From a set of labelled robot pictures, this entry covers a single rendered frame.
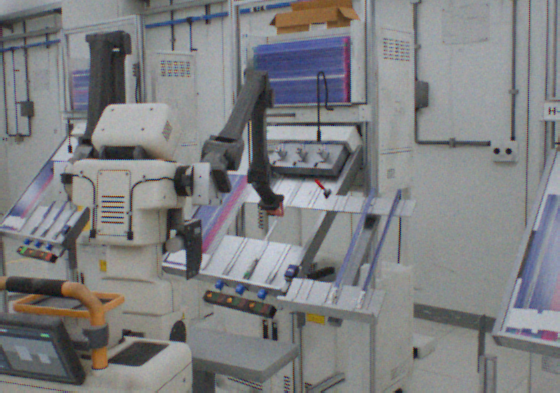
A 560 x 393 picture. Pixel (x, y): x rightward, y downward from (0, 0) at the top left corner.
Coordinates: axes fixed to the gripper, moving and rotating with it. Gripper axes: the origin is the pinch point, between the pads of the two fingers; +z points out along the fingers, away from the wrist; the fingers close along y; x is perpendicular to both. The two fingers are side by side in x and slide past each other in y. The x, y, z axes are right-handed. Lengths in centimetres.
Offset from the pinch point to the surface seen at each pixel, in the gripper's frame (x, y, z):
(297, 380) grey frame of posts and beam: 54, -25, 26
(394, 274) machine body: -17, -21, 61
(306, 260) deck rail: 17.5, -21.1, 2.6
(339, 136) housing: -36.2, -14.4, -8.1
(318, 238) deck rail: 7.1, -21.1, 2.6
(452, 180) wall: -125, 5, 120
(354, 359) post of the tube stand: 41, -43, 25
